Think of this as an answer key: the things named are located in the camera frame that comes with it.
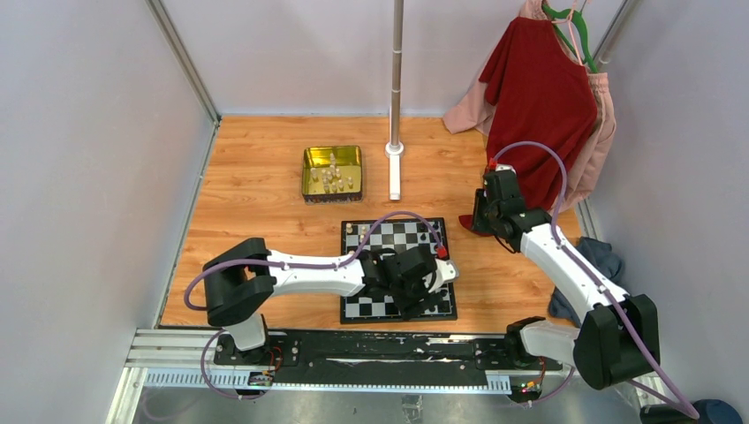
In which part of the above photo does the black white chessboard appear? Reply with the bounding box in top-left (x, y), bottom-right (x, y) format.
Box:
top-left (340, 217), bottom-right (458, 324)

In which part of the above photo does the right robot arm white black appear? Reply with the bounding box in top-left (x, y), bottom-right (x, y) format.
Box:
top-left (473, 165), bottom-right (660, 390)

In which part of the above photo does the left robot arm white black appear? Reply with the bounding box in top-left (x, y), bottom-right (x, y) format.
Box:
top-left (199, 238), bottom-right (459, 365)

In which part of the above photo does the pink garment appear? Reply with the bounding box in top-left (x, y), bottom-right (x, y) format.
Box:
top-left (473, 1), bottom-right (616, 210)

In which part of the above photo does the grey blue cloth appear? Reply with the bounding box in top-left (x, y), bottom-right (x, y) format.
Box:
top-left (547, 237), bottom-right (625, 328)

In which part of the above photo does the red shirt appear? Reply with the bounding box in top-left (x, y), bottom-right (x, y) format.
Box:
top-left (443, 17), bottom-right (598, 211)

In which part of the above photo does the gold metal tin box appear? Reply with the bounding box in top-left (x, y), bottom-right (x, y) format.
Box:
top-left (300, 145), bottom-right (364, 205)

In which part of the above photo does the green clothes hanger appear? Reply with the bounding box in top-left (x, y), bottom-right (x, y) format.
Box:
top-left (541, 1), bottom-right (599, 73)

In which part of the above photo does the silver vertical pole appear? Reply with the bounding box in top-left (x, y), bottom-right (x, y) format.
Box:
top-left (389, 0), bottom-right (405, 152)

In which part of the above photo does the dark blue bottle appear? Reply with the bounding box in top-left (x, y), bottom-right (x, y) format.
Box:
top-left (639, 398), bottom-right (745, 424)

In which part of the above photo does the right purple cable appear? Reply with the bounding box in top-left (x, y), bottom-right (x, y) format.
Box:
top-left (490, 140), bottom-right (700, 420)

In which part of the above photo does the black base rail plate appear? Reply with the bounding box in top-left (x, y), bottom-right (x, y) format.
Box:
top-left (213, 329), bottom-right (562, 388)

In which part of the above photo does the white pole base bracket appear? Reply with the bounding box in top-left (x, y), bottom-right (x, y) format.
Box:
top-left (385, 141), bottom-right (405, 201)

